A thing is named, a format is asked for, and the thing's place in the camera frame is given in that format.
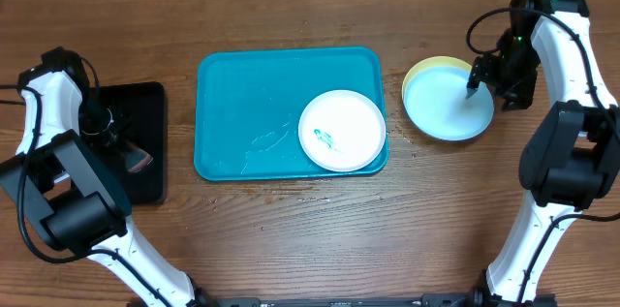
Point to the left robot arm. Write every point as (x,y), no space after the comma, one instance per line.
(88,155)

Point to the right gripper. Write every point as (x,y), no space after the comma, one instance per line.
(484,73)

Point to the pink and black sponge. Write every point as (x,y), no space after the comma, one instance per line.
(136,158)

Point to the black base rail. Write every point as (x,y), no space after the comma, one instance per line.
(426,300)

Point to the white plate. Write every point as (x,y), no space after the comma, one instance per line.
(342,131)

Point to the light blue plate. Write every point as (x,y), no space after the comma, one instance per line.
(436,102)

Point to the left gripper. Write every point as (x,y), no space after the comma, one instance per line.
(104,140)

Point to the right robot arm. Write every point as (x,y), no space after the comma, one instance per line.
(573,157)

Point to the yellow-green plate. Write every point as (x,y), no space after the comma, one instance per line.
(431,62)

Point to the black water tray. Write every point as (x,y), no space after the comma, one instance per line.
(144,123)

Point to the teal plastic tray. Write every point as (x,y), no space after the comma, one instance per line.
(249,103)

